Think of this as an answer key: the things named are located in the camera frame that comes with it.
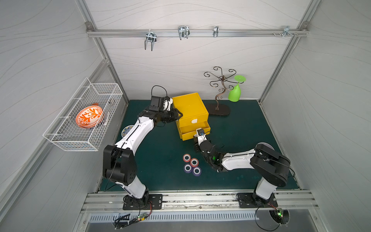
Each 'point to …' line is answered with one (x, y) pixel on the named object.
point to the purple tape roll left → (188, 168)
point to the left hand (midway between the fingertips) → (181, 115)
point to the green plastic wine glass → (234, 93)
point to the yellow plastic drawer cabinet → (195, 115)
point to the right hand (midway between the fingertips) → (197, 135)
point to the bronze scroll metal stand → (216, 108)
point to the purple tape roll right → (196, 171)
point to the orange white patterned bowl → (89, 116)
